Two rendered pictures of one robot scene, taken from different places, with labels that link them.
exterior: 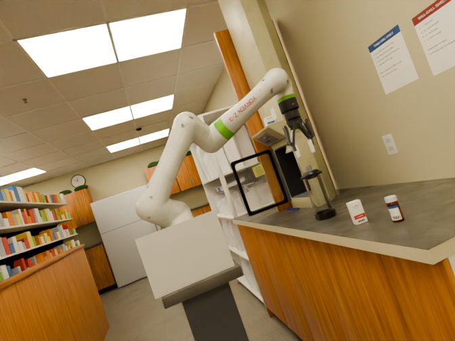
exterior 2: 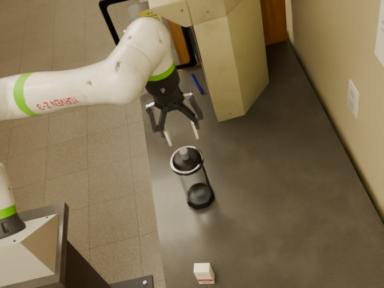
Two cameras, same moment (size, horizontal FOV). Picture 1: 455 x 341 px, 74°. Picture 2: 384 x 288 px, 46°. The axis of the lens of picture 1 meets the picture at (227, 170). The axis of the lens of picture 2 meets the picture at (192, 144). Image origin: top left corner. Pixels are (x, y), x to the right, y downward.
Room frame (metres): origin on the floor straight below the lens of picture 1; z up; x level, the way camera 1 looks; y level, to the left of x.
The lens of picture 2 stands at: (0.66, -0.71, 2.26)
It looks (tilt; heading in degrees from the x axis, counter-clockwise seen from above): 49 degrees down; 19
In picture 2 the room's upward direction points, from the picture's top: 19 degrees counter-clockwise
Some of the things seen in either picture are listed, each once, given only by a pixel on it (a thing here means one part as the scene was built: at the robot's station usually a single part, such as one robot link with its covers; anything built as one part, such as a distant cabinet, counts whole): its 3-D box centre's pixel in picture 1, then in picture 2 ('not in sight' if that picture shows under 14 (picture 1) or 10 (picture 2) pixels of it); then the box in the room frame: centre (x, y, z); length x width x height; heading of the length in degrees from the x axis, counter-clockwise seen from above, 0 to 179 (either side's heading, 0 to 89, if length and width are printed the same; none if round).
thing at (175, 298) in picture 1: (200, 277); (22, 251); (1.31, 0.27, 0.92); 0.32 x 0.32 x 0.04; 12
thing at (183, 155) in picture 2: (309, 171); (186, 156); (1.50, -0.38, 1.18); 0.09 x 0.09 x 0.07
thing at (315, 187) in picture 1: (318, 194); (193, 178); (1.50, -0.38, 1.06); 0.11 x 0.11 x 0.21
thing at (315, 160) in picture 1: (299, 147); (224, 10); (2.03, -0.51, 1.32); 0.32 x 0.25 x 0.77; 15
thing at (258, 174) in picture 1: (259, 182); (151, 35); (2.12, -0.18, 1.19); 0.30 x 0.01 x 0.40; 97
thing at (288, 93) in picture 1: (282, 87); (147, 48); (1.49, -0.39, 1.62); 0.13 x 0.11 x 0.14; 160
